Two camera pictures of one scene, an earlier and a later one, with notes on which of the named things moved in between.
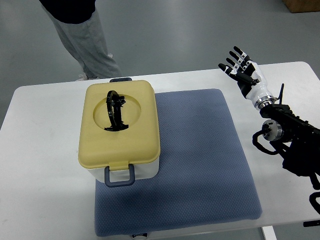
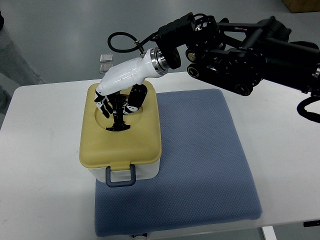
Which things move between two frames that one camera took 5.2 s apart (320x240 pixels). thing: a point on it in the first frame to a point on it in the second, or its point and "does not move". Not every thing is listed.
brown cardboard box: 302,6 does not move
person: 82,31 to 16,63
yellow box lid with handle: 118,128 does not move
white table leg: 269,233 does not move
